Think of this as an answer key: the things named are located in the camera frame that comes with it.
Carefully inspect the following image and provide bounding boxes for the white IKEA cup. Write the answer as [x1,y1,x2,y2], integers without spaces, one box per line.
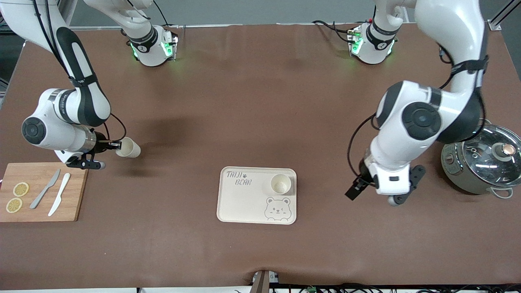
[115,137,142,159]
[270,174,292,195]

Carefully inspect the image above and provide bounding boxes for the cream bear print tray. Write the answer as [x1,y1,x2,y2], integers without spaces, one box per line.
[217,166,297,225]

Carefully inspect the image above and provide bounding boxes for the white plastic knife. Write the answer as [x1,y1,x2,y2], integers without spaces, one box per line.
[48,173,71,217]

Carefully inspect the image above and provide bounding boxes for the grey plastic knife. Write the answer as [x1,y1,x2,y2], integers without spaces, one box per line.
[29,168,61,210]

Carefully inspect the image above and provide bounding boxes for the grey pot with glass lid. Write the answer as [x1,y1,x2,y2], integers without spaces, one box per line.
[441,118,521,199]

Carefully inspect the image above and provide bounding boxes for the wooden cutting board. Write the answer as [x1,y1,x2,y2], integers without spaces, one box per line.
[0,162,90,223]

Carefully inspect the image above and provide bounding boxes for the glass pot lid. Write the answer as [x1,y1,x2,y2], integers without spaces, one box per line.
[461,124,521,188]

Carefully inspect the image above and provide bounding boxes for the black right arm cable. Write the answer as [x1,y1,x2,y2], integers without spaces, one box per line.
[32,0,127,142]

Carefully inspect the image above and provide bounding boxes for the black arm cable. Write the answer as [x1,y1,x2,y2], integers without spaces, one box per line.
[32,0,127,142]
[346,45,489,179]

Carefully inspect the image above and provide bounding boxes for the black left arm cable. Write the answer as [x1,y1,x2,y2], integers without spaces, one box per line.
[346,45,489,179]

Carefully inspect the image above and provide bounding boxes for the metal table edge bracket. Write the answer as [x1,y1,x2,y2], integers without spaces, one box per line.
[252,269,280,293]

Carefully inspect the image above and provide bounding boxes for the black base power cables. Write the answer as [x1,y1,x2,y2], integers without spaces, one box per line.
[312,20,357,44]

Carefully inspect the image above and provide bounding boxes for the aluminium frame profile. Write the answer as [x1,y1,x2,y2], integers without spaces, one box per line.
[488,0,521,31]

